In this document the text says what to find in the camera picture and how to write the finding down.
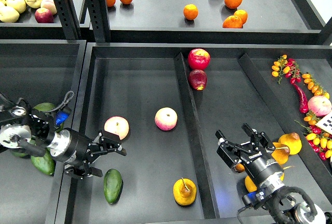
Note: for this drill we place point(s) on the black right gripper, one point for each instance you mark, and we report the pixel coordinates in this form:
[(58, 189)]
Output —
[(259, 164)]

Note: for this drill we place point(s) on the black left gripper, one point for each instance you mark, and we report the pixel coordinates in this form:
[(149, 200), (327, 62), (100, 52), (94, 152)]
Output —
[(78, 152)]

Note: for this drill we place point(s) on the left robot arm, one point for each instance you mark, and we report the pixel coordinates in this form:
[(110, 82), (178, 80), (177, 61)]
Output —
[(35, 131)]

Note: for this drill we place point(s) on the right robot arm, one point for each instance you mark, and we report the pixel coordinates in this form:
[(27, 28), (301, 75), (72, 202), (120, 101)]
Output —
[(285, 204)]

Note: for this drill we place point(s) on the yellow pear lowest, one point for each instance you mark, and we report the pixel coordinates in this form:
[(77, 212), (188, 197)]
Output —
[(249, 184)]

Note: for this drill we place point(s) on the green avocado top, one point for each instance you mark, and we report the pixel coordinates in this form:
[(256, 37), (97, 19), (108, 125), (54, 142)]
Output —
[(46, 106)]

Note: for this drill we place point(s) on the pink apple left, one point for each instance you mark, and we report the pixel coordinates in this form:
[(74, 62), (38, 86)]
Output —
[(117, 125)]

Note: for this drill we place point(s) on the pink apple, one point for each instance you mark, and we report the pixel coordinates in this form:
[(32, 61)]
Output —
[(117, 125), (166, 118)]

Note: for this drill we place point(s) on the black left tray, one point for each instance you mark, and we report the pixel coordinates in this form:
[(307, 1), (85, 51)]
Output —
[(38, 71)]

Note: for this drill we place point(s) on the red chili pepper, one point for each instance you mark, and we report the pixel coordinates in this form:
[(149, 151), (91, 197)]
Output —
[(303, 102)]

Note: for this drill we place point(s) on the dark red apple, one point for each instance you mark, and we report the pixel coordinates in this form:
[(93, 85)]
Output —
[(197, 79)]

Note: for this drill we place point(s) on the pink apple right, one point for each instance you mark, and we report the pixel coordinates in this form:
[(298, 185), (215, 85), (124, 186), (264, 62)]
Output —
[(166, 118)]

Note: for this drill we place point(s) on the black main divided tray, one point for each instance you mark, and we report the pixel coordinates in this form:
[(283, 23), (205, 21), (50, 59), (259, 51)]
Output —
[(135, 81)]

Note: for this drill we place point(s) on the mixed cherry tomatoes bottom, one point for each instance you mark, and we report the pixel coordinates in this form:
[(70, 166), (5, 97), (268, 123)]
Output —
[(318, 139)]

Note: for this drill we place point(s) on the orange cherry tomato bunch top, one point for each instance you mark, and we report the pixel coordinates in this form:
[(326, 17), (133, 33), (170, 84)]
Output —
[(280, 68)]

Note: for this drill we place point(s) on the white checker marker card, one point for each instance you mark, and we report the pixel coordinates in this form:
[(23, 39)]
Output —
[(326, 123)]

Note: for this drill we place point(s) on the pink peach right bin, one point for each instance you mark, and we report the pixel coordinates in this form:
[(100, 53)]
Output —
[(319, 105)]

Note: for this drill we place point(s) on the red cherry tomato bunch top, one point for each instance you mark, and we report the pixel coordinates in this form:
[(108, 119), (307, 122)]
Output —
[(292, 71)]

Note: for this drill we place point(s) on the bright red apple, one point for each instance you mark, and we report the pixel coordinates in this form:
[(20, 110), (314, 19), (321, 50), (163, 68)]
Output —
[(198, 59)]

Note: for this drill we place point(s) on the orange cherry tomato vine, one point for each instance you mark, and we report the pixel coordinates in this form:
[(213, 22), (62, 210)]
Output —
[(314, 86)]

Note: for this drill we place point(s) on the orange front right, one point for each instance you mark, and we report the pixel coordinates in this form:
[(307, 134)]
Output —
[(233, 22)]

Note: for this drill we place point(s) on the orange small right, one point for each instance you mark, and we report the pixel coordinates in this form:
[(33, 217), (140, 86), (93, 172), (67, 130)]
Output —
[(242, 14)]

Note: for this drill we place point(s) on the black upper right shelf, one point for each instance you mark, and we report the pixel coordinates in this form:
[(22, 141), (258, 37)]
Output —
[(162, 21)]

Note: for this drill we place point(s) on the black shelf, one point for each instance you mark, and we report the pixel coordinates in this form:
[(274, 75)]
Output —
[(28, 28), (162, 21)]

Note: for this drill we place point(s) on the orange centre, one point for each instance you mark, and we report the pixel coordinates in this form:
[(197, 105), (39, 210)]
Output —
[(190, 12)]

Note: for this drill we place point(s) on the black upper left shelf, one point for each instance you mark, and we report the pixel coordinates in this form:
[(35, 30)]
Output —
[(28, 28)]

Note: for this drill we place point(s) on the red apple upper shelf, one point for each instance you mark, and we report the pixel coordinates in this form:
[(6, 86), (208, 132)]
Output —
[(43, 15)]

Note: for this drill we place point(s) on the pale peach upper shelf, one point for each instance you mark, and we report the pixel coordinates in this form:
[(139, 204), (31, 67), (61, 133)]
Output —
[(50, 5)]

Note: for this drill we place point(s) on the black perforated post right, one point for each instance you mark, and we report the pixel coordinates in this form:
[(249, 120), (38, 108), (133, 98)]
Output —
[(98, 13)]

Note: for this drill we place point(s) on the black perforated post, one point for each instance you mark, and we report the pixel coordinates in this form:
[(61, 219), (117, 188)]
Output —
[(98, 13), (68, 18)]

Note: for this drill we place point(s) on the black perforated post left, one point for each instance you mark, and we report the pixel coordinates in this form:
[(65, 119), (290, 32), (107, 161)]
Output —
[(68, 18)]

